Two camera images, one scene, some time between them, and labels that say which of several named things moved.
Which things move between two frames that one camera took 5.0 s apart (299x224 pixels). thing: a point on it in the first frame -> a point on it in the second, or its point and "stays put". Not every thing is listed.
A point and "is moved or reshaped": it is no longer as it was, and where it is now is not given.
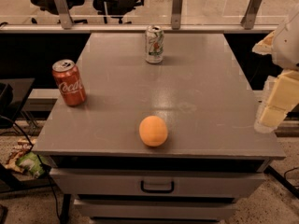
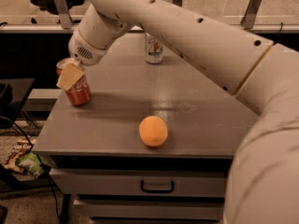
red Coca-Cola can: (70, 82) is moved or reshaped
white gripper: (288, 49) -> (83, 50)
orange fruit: (153, 131) stays put
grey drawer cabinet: (214, 152) stays put
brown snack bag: (21, 147) stays put
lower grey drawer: (153, 208) stays put
